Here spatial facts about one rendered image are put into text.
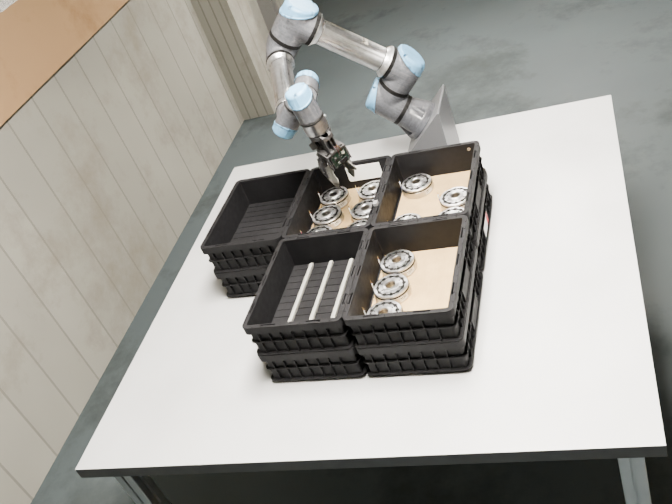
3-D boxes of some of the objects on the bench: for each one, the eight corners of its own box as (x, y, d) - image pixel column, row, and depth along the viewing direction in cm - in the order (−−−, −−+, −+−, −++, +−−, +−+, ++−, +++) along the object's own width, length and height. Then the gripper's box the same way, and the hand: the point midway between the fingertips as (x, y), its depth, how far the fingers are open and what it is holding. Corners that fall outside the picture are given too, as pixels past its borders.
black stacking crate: (390, 283, 244) (380, 254, 237) (485, 274, 233) (476, 243, 226) (366, 379, 214) (353, 349, 207) (473, 373, 203) (462, 342, 196)
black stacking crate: (260, 229, 296) (248, 204, 289) (332, 219, 284) (321, 193, 278) (226, 300, 266) (212, 274, 259) (304, 292, 255) (292, 265, 248)
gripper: (310, 147, 226) (342, 200, 238) (342, 123, 228) (371, 176, 240) (297, 140, 232) (328, 191, 245) (328, 116, 234) (357, 168, 247)
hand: (343, 178), depth 244 cm, fingers open, 5 cm apart
